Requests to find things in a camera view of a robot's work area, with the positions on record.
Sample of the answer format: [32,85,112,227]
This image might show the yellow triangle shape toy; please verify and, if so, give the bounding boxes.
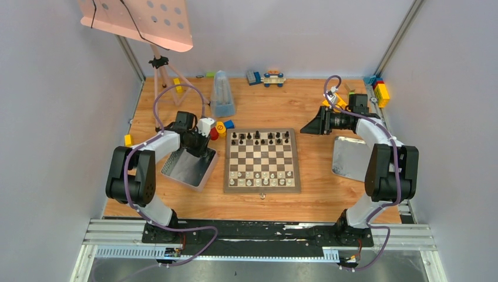
[322,93,348,110]

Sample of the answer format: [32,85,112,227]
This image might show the stacked coloured bricks corner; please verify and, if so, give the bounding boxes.
[363,76,390,108]

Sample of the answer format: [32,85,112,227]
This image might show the wooden chess board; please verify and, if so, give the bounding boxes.
[224,128,301,194]

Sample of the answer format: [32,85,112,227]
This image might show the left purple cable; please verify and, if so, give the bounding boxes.
[123,83,220,269]

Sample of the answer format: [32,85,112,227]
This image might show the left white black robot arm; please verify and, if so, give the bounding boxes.
[105,111,216,243]

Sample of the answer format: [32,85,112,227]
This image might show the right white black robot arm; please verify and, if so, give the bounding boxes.
[300,91,419,246]

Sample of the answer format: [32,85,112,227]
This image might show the wooden brown block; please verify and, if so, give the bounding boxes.
[343,83,355,93]

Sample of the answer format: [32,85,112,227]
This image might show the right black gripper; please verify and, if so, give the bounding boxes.
[300,106,350,135]

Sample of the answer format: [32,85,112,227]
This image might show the red round block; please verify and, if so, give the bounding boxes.
[210,128,219,140]

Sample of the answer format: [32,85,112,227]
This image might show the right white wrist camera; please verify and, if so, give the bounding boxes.
[324,90,339,106]

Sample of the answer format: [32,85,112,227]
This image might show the yellow block near stand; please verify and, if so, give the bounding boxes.
[173,78,184,93]

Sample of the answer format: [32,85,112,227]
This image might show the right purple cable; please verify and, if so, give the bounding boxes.
[324,75,403,273]

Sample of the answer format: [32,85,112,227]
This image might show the blue grey brick block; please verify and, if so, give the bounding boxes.
[245,70,262,86]

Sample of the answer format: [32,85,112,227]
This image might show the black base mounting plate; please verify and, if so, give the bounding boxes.
[142,219,374,257]

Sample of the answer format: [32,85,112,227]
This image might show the blue small block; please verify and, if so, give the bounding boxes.
[224,120,235,129]

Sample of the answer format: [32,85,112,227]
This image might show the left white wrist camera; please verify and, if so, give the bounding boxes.
[197,117,216,137]

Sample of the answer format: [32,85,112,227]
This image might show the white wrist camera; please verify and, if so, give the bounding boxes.
[324,90,339,106]
[197,117,216,137]

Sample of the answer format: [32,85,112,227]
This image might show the pink music stand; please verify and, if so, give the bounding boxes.
[75,0,211,133]

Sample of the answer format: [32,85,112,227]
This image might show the silver metal tin lid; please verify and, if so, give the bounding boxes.
[331,136,372,182]

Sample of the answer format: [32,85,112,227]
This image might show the purple cable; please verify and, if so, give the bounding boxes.
[324,75,403,273]
[123,83,220,269]

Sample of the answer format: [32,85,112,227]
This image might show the yellow round sign block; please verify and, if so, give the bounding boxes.
[216,121,227,137]

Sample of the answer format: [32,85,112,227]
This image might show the wooden toy car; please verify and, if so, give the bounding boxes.
[261,70,286,88]

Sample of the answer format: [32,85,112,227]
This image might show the small yellow cube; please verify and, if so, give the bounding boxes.
[124,134,134,147]

